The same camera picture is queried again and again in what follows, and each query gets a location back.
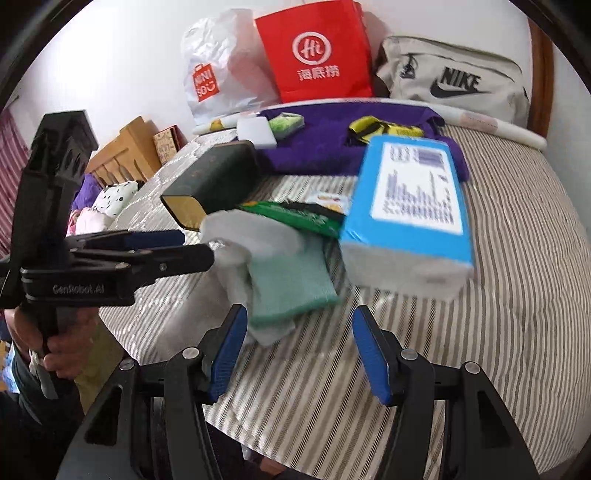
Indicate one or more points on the red paper bag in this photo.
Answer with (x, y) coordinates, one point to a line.
(318, 51)

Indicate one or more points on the person's left hand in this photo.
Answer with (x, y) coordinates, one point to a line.
(68, 351)

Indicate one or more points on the dark green tin box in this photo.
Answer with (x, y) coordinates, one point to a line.
(218, 180)

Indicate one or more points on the striped bed cover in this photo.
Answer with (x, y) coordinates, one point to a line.
(524, 316)

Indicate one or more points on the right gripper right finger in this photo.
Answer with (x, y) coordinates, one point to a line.
(403, 379)

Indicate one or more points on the purple towel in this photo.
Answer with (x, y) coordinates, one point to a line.
(325, 145)

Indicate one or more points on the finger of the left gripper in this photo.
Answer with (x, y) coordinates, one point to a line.
(124, 240)
(140, 267)

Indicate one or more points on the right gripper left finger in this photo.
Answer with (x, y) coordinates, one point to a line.
(196, 377)

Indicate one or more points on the white mesh drawstring bag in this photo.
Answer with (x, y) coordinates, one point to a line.
(240, 237)

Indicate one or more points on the grey Nike bag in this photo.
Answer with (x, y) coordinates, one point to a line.
(421, 69)

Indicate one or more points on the blue tissue pack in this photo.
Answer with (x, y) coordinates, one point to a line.
(407, 230)

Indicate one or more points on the mint green cloth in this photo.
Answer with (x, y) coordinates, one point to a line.
(284, 286)

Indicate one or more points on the white spotted plush toy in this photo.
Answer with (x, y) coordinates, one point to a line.
(113, 199)

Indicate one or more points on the wooden door frame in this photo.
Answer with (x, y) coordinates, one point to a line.
(542, 81)

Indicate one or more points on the green tea leaf pouch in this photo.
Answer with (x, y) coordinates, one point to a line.
(286, 124)

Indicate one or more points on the purple plush toy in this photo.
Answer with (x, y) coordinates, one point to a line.
(87, 193)

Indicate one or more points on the white Miniso plastic bag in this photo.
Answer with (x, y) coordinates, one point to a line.
(226, 69)

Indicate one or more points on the yellow black pouch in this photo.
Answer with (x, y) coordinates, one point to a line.
(365, 128)

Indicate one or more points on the brown printed card box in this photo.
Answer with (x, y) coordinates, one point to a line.
(168, 142)

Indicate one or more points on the green fruit packet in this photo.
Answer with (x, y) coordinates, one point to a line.
(310, 217)

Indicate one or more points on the orange fruit sachet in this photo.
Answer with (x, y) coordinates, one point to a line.
(335, 202)

